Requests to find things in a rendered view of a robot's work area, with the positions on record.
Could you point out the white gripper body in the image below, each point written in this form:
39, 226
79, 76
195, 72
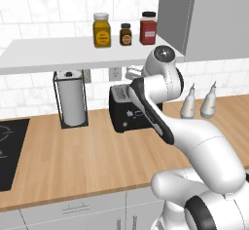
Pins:
133, 72

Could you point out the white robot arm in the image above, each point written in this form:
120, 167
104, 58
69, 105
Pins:
207, 156

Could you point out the white toaster lever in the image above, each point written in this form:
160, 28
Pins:
130, 113

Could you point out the black toaster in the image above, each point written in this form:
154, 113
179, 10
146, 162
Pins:
120, 113

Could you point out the small brown spice jar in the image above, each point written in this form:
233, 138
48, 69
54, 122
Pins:
125, 35

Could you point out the red spice jar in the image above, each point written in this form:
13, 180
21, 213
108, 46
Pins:
148, 30

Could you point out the yellow spice jar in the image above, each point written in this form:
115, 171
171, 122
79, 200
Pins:
101, 32

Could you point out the white paper towel roll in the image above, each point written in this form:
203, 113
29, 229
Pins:
72, 100

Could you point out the narrow grey drawer front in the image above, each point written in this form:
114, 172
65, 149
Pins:
139, 198

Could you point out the grey cupboard door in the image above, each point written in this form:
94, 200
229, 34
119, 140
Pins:
11, 221
146, 216
81, 224

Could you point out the black hob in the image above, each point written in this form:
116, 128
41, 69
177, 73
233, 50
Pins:
9, 152

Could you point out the wide grey drawer front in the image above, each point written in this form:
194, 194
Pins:
45, 212

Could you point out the white wall outlet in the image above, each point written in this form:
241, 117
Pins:
87, 76
114, 74

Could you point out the white wall shelf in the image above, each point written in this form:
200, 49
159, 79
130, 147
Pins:
71, 53

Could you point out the grey wall cabinet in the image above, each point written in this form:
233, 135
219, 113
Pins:
217, 16

